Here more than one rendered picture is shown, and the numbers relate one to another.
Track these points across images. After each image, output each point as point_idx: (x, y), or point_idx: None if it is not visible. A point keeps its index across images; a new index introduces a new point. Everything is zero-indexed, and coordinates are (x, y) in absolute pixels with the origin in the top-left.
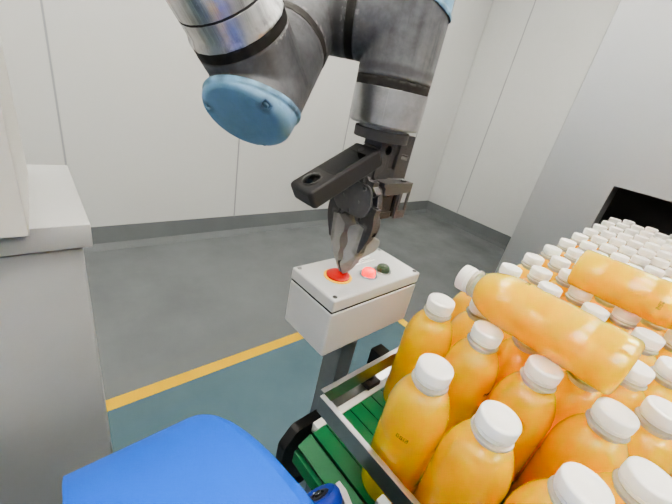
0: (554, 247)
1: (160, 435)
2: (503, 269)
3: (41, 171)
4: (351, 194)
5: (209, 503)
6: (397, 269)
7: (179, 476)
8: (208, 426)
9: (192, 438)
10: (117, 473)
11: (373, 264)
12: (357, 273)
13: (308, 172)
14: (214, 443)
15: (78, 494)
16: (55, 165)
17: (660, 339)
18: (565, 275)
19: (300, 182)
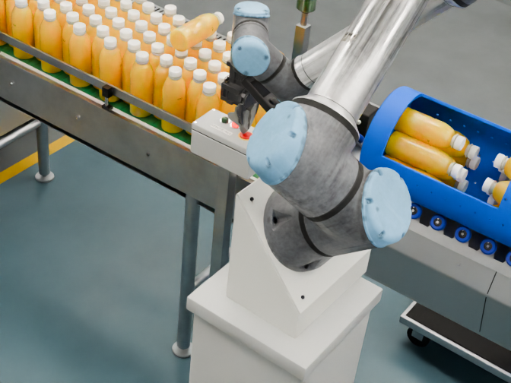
0: (109, 38)
1: (382, 121)
2: (178, 74)
3: (216, 293)
4: (252, 96)
5: (394, 102)
6: (217, 115)
7: (391, 107)
8: (380, 112)
9: (384, 112)
10: (392, 116)
11: (219, 124)
12: (236, 129)
13: (266, 101)
14: (385, 107)
15: (396, 118)
16: (195, 299)
17: (221, 40)
18: (161, 49)
19: (274, 106)
